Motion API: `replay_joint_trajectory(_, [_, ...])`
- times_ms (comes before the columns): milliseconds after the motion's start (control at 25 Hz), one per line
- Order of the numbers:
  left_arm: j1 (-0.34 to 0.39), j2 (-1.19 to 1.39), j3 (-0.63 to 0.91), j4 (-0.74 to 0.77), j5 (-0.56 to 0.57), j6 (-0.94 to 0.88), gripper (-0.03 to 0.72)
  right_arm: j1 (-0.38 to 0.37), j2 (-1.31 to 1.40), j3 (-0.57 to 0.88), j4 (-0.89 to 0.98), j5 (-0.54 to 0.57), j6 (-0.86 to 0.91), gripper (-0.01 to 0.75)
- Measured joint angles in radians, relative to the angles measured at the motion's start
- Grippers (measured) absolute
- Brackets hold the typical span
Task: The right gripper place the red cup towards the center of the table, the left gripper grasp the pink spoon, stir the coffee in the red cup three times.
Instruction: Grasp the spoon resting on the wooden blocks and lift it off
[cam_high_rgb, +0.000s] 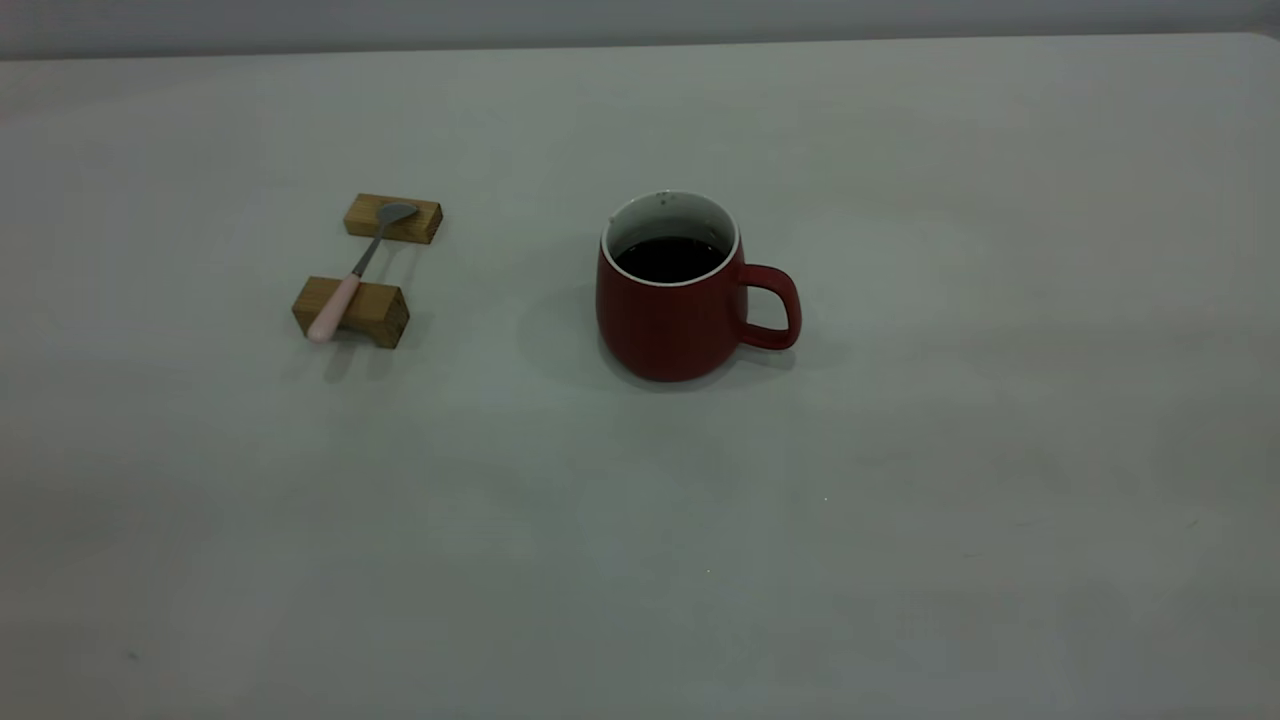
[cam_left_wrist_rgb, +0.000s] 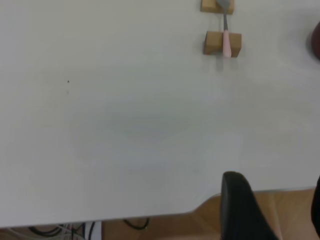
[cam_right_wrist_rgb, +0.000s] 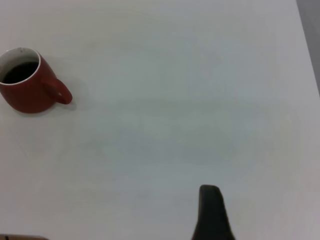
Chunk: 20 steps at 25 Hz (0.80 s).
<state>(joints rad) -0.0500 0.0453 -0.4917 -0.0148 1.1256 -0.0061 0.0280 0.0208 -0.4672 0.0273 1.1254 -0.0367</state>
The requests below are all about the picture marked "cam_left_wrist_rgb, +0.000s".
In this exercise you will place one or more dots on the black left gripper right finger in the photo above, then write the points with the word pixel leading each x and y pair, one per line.
pixel 317 212

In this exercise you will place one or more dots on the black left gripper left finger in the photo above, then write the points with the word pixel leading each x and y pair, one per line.
pixel 240 210

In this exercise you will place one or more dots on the red mug with coffee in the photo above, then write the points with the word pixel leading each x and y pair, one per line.
pixel 315 40

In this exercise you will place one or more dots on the notched wooden block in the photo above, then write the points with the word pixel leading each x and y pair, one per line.
pixel 212 42

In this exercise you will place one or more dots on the flat wooden block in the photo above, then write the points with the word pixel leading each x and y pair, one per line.
pixel 208 5

